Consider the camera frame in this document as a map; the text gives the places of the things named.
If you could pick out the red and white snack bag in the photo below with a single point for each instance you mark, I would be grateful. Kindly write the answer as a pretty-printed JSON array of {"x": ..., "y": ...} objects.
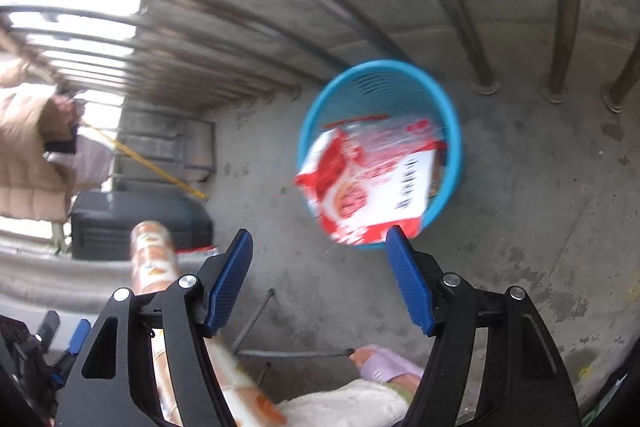
[{"x": 360, "y": 197}]

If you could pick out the row of metal railing bars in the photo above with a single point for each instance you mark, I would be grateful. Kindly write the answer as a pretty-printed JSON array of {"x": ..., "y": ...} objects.
[{"x": 565, "y": 7}]

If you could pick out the long orange biscuit packet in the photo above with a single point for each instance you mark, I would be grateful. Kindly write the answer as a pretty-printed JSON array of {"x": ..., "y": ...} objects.
[{"x": 150, "y": 257}]

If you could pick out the yellow stick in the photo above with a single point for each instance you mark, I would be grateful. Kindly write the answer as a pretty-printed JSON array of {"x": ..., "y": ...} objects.
[{"x": 150, "y": 164}]

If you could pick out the person's foot in purple slipper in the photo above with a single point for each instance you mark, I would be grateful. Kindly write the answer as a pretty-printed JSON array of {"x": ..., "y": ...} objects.
[{"x": 385, "y": 364}]

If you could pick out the blue mesh waste basket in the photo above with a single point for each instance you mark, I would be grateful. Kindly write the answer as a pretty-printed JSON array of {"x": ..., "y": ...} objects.
[{"x": 380, "y": 92}]

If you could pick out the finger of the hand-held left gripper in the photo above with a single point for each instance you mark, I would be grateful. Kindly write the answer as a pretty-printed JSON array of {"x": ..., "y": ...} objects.
[
  {"x": 50, "y": 324},
  {"x": 80, "y": 336}
]

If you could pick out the grey metal box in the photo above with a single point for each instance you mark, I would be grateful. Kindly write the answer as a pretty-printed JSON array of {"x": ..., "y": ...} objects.
[{"x": 165, "y": 147}]

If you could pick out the person in beige coat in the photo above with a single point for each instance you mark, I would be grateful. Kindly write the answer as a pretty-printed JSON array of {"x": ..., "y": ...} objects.
[{"x": 30, "y": 157}]

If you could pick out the black plastic case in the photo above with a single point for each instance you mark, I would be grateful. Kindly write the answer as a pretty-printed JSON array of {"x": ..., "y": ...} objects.
[{"x": 130, "y": 222}]

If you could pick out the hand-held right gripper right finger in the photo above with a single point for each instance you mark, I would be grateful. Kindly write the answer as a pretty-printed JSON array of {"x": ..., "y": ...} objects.
[{"x": 412, "y": 287}]

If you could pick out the red flat item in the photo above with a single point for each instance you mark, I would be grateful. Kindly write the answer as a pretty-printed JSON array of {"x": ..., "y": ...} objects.
[{"x": 197, "y": 250}]

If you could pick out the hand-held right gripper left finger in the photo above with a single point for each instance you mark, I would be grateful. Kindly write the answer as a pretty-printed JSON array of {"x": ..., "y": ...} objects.
[{"x": 230, "y": 282}]

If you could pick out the pale pink hanging cloth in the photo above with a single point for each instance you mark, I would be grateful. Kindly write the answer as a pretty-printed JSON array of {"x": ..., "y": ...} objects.
[{"x": 92, "y": 162}]

